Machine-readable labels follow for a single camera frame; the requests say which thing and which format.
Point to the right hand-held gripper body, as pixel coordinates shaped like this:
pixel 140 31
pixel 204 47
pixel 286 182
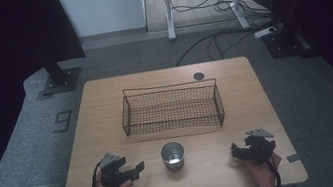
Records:
pixel 260 147

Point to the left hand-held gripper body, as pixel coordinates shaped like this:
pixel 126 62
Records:
pixel 111 176

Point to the silver metal cup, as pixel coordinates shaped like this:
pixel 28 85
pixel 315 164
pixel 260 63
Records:
pixel 173 156

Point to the person's right hand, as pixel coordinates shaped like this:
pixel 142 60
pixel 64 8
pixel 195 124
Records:
pixel 263 174

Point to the dark round table grommet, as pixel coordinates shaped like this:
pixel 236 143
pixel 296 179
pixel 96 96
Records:
pixel 199 76

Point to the white power strip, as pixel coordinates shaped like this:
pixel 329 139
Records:
pixel 264 32

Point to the black stand with base plate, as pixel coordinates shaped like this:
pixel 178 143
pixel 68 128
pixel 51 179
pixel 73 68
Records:
pixel 288 42
pixel 61 79

